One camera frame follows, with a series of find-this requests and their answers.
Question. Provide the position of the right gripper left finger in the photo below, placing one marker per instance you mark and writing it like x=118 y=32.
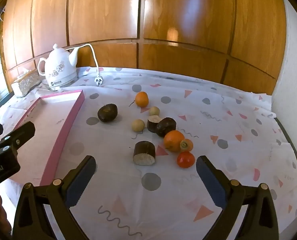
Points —
x=67 y=194

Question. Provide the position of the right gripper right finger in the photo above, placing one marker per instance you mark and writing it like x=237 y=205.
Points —
x=224 y=194

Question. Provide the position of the red tomato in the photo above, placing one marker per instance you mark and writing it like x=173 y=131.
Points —
x=185 y=160

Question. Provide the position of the large orange mandarin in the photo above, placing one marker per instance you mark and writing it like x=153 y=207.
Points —
x=172 y=141

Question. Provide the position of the dark round passion fruit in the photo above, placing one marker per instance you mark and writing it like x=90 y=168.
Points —
x=107 y=113

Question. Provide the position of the dark cylinder white cut face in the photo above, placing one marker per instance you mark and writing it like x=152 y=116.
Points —
x=144 y=153

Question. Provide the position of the dark brown oval fruit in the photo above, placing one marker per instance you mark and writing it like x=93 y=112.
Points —
x=164 y=126

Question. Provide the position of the small beige longan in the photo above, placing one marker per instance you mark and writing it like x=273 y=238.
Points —
x=138 y=125
x=154 y=111

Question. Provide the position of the dark cylinder piece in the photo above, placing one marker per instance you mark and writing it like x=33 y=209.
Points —
x=152 y=122

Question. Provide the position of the pink shallow tray box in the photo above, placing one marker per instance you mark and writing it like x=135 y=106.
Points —
x=53 y=116

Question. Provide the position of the silver embossed tissue box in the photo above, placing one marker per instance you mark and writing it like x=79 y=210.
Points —
x=24 y=83

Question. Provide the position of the white ceramic electric kettle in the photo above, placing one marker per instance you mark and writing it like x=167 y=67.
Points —
x=59 y=68

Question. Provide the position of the white patterned tablecloth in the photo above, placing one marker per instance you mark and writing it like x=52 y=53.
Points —
x=237 y=131

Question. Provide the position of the small orange with stem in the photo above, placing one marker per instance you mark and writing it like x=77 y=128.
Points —
x=141 y=100

